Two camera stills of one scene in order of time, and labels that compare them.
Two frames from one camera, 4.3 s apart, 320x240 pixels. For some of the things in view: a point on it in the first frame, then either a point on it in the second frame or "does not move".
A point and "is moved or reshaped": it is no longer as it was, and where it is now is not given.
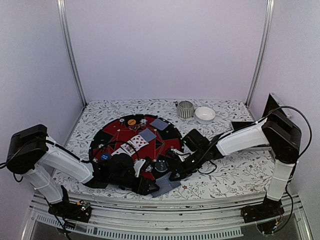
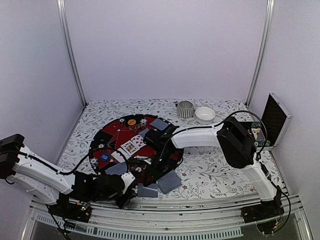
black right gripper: x=183 y=171 to x=154 y=172
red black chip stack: x=101 y=147 does not move
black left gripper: x=146 y=184 to x=130 y=193
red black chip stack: x=121 y=122 does not move
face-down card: x=159 y=124 does not move
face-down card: x=161 y=191 is moved or reshaped
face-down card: x=165 y=184 does not move
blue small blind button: x=105 y=157 does not move
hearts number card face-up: x=138 y=142 does not move
